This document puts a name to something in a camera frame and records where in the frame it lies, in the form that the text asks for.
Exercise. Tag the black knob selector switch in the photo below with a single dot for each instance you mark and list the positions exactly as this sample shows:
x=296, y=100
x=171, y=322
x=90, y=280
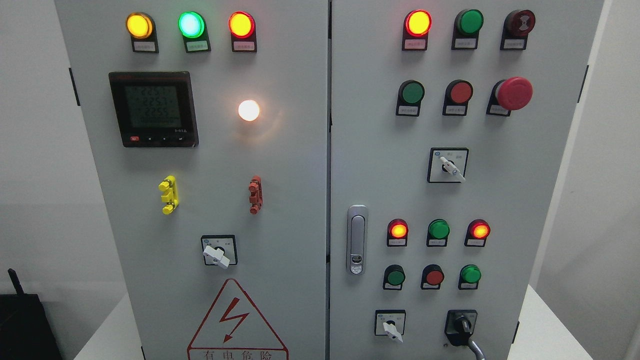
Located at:
x=459, y=326

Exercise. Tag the grey electrical control cabinet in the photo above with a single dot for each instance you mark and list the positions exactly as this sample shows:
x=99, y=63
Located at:
x=326, y=75

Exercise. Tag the red terminal connector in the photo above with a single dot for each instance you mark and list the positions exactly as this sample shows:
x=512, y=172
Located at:
x=255, y=194

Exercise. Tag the red lit lamp lower left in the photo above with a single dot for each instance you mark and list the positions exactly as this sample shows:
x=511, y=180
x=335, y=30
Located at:
x=397, y=233

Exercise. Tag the white glowing lamp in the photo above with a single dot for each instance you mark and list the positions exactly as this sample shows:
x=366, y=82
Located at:
x=248, y=110

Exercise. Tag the green push button lower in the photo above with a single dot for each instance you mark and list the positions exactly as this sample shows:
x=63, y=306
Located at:
x=393, y=278

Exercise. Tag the green push button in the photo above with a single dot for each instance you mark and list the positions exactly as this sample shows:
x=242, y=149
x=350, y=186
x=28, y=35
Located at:
x=393, y=278
x=409, y=97

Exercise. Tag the green push button upper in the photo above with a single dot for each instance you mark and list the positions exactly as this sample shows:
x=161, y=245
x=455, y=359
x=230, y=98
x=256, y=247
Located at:
x=409, y=97

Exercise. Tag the green lamp lower middle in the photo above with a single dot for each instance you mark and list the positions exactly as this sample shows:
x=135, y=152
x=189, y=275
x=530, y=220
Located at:
x=437, y=234

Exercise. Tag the red push button lower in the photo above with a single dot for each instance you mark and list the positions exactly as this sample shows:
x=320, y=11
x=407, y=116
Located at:
x=432, y=277

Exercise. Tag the red push button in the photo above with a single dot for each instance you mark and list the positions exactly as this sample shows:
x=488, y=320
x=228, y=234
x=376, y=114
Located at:
x=457, y=96
x=432, y=277

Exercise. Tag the yellow terminal connector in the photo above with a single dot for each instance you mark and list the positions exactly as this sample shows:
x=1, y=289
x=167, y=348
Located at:
x=169, y=189

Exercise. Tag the red push button upper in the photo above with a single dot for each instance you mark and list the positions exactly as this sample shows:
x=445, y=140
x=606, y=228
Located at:
x=457, y=96

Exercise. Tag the red lamp lower right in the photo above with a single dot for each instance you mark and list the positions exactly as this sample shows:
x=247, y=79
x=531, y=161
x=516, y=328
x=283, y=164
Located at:
x=477, y=233

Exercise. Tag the red electrical hazard warning sticker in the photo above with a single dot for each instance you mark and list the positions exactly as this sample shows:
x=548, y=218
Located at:
x=235, y=329

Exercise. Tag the red-rimmed yellow lamp left door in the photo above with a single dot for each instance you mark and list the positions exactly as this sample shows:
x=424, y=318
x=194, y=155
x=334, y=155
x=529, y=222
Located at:
x=243, y=34

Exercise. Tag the green lamp bottom row right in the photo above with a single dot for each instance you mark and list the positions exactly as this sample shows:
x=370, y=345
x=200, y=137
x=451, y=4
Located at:
x=469, y=277

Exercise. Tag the black digital power meter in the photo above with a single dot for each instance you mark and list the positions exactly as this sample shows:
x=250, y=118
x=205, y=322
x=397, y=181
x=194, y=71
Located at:
x=155, y=109

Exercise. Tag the red lit lamp right door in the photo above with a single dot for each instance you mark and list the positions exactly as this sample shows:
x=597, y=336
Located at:
x=415, y=31

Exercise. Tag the green lit indicator lamp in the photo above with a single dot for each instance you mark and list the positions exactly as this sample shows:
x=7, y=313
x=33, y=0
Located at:
x=194, y=31

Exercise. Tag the red emergency stop mushroom button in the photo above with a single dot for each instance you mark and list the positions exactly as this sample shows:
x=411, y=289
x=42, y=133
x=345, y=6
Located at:
x=509, y=95

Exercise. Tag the green lamp top right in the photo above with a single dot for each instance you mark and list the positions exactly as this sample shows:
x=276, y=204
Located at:
x=467, y=25

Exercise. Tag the yellow indicator lamp top left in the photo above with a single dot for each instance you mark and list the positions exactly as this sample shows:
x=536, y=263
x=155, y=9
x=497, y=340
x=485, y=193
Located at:
x=142, y=30

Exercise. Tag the red buzzer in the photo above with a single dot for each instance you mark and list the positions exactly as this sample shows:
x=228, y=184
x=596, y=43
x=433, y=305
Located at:
x=516, y=27

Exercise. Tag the black device with antenna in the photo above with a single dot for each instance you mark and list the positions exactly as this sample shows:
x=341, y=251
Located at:
x=25, y=333

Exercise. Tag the silver door latch handle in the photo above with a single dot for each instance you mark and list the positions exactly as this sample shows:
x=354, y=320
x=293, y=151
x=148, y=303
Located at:
x=357, y=230

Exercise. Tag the white selector switch left door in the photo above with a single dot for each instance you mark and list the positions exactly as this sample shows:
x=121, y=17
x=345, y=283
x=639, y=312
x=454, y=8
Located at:
x=219, y=250

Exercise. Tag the white selector switch upper right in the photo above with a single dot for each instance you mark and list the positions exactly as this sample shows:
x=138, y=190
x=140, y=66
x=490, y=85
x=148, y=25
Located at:
x=447, y=165

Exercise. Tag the white selector switch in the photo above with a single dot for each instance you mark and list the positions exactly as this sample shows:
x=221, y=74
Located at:
x=447, y=165
x=390, y=323

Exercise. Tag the white selector switch bottom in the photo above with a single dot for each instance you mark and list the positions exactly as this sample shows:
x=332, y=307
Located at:
x=390, y=323

